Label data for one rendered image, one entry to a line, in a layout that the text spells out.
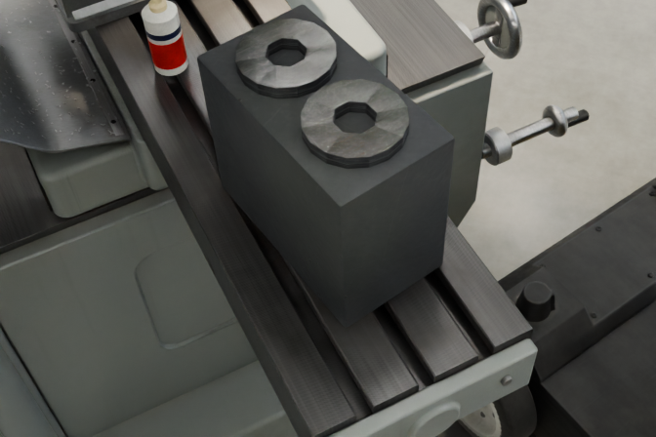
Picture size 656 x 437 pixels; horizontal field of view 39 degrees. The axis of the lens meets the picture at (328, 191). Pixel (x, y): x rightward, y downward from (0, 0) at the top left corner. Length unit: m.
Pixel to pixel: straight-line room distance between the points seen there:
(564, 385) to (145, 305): 0.62
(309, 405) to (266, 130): 0.25
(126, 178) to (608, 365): 0.68
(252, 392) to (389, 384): 0.85
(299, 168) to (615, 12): 2.00
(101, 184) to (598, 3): 1.78
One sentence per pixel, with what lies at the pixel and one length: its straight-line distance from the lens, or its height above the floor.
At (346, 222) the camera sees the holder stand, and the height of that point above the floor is 1.09.
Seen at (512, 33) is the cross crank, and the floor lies 0.65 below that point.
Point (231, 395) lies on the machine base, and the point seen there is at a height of 0.20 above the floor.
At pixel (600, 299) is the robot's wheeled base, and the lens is 1.34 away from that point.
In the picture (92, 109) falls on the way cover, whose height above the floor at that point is 0.86.
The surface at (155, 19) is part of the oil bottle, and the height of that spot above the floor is 1.01.
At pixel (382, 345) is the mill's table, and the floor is 0.93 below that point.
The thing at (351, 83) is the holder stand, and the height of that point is 1.13.
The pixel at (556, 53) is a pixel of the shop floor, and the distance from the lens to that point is 2.54.
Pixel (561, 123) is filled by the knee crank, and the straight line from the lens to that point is 1.62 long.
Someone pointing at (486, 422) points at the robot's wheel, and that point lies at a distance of 1.38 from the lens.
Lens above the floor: 1.69
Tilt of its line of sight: 51 degrees down
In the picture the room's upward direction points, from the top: 3 degrees counter-clockwise
